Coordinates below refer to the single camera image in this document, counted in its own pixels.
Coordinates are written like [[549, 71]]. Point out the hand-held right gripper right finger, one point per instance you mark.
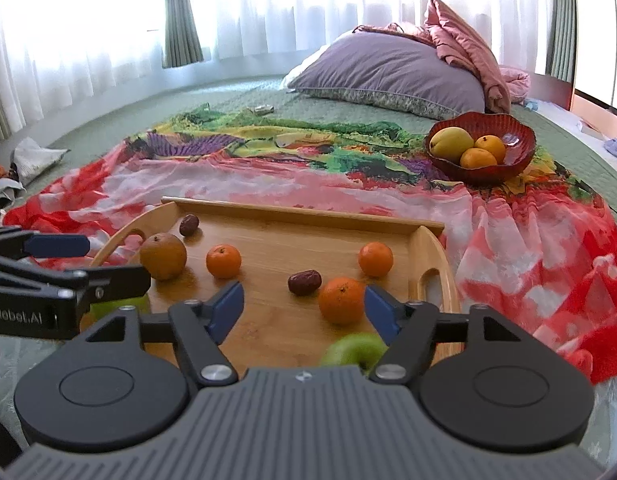
[[381, 312]]

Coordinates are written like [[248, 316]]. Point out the pink quilt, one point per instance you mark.
[[463, 45]]

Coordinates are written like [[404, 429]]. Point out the small tangerine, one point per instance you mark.
[[376, 259], [223, 261], [341, 300]]

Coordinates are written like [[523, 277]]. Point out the large brownish orange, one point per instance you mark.
[[163, 256]]

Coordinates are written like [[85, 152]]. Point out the small round tin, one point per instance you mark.
[[263, 109]]

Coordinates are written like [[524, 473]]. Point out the colourful red scarf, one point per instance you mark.
[[513, 250]]

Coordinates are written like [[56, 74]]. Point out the yellow mango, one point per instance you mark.
[[451, 143]]

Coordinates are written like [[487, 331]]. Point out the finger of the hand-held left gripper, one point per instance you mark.
[[118, 282], [58, 245]]

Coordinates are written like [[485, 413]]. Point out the yellow orange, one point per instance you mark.
[[478, 158], [491, 146]]

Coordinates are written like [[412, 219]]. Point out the red date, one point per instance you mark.
[[304, 282], [189, 225]]

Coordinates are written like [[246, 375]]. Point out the white sheer curtain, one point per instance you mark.
[[313, 5]]

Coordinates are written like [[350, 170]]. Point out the small green apple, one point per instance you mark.
[[353, 351]]

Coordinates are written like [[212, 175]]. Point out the crumpled white cloth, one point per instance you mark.
[[36, 157]]

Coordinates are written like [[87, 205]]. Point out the grey cloth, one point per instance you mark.
[[3, 194]]

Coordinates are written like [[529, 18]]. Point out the large green apple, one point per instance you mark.
[[133, 306]]

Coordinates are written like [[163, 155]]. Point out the purple pillow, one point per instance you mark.
[[388, 72]]

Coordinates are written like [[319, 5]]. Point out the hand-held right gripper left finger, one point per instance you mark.
[[226, 310]]

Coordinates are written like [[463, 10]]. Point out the white snowflake tulle cloth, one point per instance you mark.
[[13, 385]]

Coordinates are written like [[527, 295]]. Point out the red scalloped bowl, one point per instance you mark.
[[513, 160]]

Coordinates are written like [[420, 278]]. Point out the brown wooden bed frame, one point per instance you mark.
[[588, 105]]

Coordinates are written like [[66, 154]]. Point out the green quilted bedspread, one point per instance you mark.
[[113, 115]]

